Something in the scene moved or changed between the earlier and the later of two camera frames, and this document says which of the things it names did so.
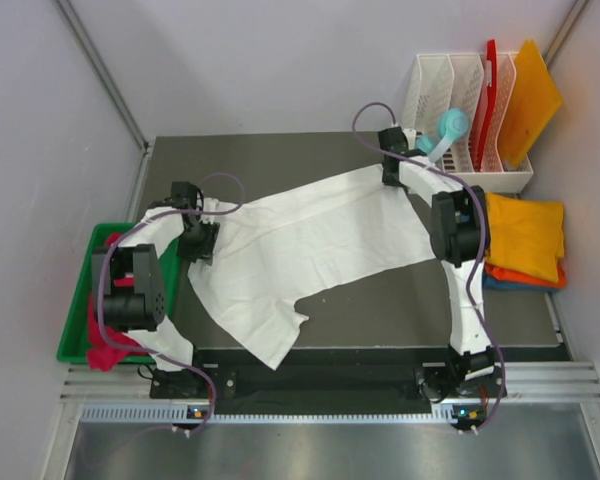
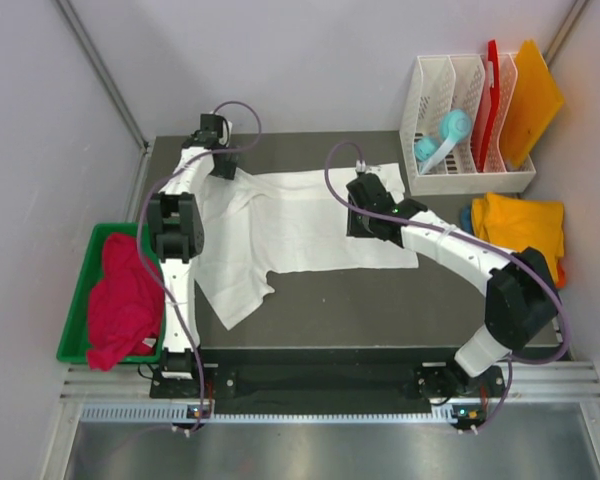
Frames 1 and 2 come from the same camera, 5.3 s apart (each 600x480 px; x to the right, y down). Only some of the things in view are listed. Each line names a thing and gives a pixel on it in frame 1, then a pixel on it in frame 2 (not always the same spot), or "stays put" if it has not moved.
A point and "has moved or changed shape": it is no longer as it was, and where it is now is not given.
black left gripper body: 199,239 to 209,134
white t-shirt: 273,251 has moved or changed shape
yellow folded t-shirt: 526,236 stays put
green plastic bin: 73,343 stays put
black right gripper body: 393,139 to 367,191
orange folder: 531,102 stays put
